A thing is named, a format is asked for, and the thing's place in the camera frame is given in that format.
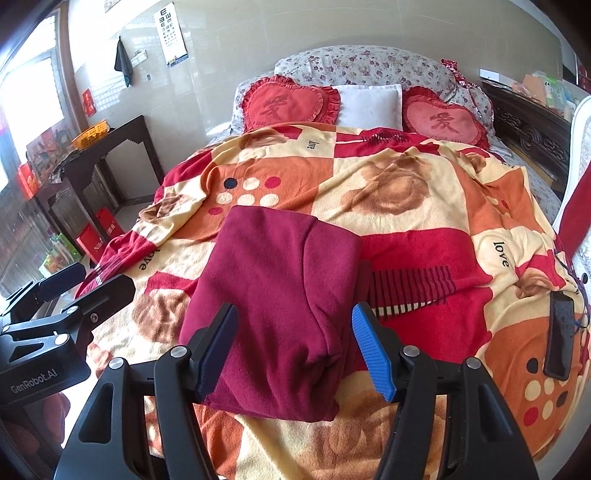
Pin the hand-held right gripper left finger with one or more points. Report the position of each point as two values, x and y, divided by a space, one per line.
217 355

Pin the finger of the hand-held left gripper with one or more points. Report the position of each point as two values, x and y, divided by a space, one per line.
62 279
106 293

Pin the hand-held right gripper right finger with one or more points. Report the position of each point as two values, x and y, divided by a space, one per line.
374 355

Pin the maroon fleece shirt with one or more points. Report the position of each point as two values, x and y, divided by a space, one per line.
277 300

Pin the green packets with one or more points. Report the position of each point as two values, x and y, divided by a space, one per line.
57 256

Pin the red gift boxes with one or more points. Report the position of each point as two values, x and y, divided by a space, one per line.
88 244

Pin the red box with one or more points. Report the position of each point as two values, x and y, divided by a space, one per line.
27 180
107 224

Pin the colourful printed box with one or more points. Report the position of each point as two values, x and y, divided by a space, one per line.
46 145

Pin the yellow plastic basket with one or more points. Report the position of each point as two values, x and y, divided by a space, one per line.
90 134

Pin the red orange printed blanket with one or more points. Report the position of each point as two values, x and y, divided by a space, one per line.
415 207

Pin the dark wooden side table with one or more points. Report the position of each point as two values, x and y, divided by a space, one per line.
134 134

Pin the black smartphone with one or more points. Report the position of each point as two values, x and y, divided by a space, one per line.
558 337

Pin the window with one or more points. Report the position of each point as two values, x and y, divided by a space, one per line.
27 92

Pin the dark hanging cloth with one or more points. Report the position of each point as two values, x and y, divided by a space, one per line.
123 62

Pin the red heart pillow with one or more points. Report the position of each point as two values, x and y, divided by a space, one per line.
286 106
443 122

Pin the white pillow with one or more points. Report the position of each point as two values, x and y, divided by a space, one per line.
369 104

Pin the floral bedding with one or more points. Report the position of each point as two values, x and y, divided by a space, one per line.
360 62

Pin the red patterned cloth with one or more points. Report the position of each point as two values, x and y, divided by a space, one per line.
457 74

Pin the pile of plastic bags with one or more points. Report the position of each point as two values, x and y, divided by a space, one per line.
540 87

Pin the red wall sticker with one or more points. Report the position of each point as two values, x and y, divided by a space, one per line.
88 101

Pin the white wall hook rack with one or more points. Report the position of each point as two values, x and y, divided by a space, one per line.
139 57

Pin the eye chart wall poster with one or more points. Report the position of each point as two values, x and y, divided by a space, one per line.
170 32

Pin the dark carved wooden bed frame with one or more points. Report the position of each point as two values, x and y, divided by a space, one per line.
521 120

